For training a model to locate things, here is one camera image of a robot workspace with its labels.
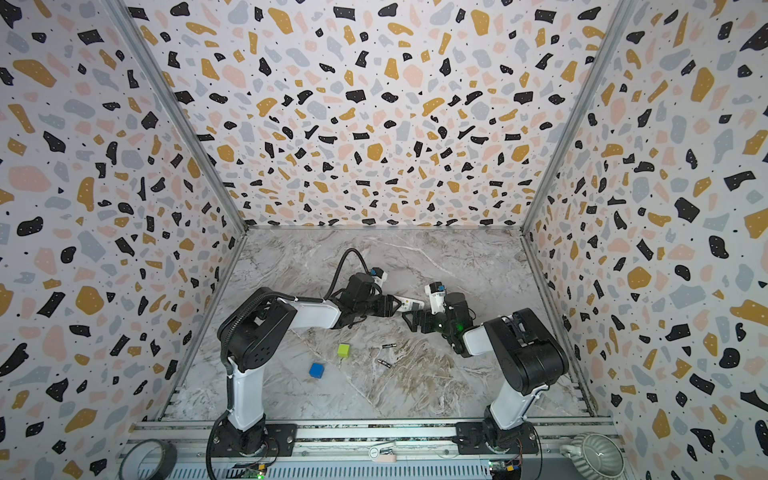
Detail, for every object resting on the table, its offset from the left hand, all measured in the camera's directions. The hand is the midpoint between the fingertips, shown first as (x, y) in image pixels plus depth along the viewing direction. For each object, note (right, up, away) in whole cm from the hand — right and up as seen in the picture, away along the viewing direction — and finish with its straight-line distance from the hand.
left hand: (398, 299), depth 95 cm
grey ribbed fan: (+49, -35, -24) cm, 65 cm away
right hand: (+4, -3, -2) cm, 5 cm away
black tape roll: (-60, -34, -28) cm, 75 cm away
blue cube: (-23, -19, -11) cm, 31 cm away
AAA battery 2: (-4, -17, -8) cm, 20 cm away
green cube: (-16, -14, -7) cm, 22 cm away
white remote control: (+3, -2, +2) cm, 4 cm away
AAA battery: (-3, -13, -5) cm, 14 cm away
